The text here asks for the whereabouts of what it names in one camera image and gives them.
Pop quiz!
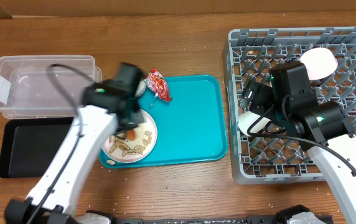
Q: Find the clear plastic bin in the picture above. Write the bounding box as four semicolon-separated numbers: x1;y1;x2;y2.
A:
0;55;102;119

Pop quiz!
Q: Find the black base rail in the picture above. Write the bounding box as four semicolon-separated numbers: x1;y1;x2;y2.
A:
81;211;334;224

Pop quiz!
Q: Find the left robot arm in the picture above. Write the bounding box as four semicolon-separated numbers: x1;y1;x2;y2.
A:
4;62;144;223

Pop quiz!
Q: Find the black tray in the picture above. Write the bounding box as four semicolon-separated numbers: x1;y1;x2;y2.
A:
0;118;73;178

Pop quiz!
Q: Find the teal serving tray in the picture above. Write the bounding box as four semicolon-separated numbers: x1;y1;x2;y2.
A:
99;75;228;169

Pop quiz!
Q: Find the stray peanut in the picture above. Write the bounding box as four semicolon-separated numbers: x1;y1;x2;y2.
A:
106;160;115;166

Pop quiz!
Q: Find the pink plate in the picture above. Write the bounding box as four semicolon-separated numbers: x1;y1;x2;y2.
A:
101;110;157;164

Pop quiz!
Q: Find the orange carrot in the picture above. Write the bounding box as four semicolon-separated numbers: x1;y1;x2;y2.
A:
126;129;136;141

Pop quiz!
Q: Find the grey dish rack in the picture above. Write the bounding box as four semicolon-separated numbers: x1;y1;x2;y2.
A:
223;27;356;184

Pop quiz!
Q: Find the red snack wrapper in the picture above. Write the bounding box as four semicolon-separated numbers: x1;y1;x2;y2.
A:
144;68;172;102

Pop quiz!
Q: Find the white cup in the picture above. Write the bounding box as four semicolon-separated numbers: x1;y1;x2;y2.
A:
238;111;270;136

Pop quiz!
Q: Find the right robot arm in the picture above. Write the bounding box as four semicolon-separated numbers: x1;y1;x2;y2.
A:
238;61;356;223

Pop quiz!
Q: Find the white napkin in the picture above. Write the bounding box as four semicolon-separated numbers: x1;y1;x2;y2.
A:
135;80;146;98

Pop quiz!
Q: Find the peanut pile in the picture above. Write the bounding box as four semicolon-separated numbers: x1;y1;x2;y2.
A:
108;131;152;157

